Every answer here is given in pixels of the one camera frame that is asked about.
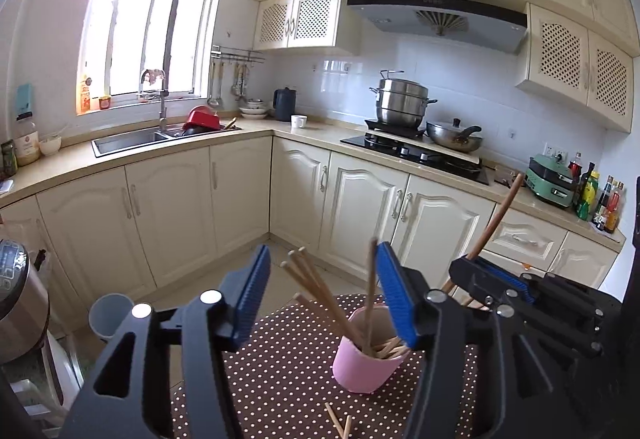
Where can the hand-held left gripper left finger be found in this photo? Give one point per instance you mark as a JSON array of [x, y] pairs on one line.
[[252, 291]]

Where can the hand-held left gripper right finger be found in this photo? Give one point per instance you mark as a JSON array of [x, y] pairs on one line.
[[395, 291]]

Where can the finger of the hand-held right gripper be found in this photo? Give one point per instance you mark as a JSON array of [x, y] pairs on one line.
[[505, 281], [465, 276]]

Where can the light wooden chopstick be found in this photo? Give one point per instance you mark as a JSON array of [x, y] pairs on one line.
[[370, 299], [334, 419], [345, 429], [500, 214]]

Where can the bundle of chopsticks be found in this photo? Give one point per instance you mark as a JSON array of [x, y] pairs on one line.
[[320, 294]]

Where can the pink cup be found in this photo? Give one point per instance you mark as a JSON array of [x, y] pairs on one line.
[[360, 369]]

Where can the hanging kitchen utensils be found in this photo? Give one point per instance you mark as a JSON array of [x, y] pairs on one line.
[[240, 86]]

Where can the brown polka dot tablecloth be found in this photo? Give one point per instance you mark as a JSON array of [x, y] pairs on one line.
[[290, 369]]

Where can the cream stove base cabinets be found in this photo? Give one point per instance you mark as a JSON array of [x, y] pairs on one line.
[[360, 204]]

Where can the clear glass container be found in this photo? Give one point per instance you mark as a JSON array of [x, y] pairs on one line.
[[503, 176]]

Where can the green electric cooker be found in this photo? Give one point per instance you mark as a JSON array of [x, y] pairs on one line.
[[552, 181]]

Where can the cream sink base cabinets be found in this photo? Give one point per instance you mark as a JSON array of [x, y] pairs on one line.
[[170, 214]]

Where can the black gas stove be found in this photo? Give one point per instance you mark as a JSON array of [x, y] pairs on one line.
[[445, 164]]

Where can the group of condiment bottles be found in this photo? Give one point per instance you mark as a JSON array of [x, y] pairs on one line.
[[590, 194]]

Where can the steel wok with lid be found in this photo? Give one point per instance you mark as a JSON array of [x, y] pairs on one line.
[[452, 136]]

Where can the grey waste bin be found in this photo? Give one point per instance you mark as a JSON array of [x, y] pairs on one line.
[[110, 319]]

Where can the black induction cooker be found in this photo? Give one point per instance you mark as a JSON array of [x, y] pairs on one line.
[[392, 128]]

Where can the white mug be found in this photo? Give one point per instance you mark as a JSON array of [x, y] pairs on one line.
[[298, 121]]

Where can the red basin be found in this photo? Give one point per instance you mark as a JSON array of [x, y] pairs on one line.
[[202, 118]]

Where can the stack of white bowls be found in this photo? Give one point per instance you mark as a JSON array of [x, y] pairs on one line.
[[253, 110]]

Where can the steel steamer pot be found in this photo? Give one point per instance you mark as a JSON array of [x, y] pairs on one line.
[[402, 101]]

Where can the dark blue kettle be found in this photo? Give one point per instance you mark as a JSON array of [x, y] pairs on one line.
[[285, 106]]

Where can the hanging steel ladle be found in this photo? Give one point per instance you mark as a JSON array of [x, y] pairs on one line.
[[214, 99]]

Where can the stainless steel sink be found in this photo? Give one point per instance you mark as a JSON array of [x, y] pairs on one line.
[[125, 141]]

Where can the steel kitchen faucet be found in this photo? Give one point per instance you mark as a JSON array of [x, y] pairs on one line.
[[162, 114]]

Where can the white stand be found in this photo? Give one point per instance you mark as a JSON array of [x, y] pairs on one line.
[[55, 379]]

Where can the silver rice cooker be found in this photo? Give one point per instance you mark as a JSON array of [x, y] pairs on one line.
[[22, 309]]

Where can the large lattice door cabinet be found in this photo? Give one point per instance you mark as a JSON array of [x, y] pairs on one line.
[[562, 51]]

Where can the small jar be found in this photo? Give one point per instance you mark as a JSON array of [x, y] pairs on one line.
[[104, 102]]

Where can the small white bowl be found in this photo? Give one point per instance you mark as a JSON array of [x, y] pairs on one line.
[[50, 146]]

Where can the grey range hood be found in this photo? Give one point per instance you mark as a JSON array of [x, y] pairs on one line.
[[440, 21]]

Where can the orange bottle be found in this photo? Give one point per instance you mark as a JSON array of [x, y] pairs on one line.
[[85, 96]]

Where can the plastic jar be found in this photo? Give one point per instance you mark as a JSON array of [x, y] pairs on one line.
[[26, 146]]

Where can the small lattice door cabinet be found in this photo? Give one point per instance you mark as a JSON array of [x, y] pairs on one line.
[[312, 16]]

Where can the barred kitchen window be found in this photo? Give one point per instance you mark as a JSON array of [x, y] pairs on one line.
[[170, 19]]

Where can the white wall socket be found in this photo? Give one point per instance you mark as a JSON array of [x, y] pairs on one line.
[[557, 153]]

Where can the wall utensil rack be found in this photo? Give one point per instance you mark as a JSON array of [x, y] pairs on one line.
[[240, 55]]

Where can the light blue wall holder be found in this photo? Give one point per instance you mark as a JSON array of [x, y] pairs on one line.
[[24, 101]]

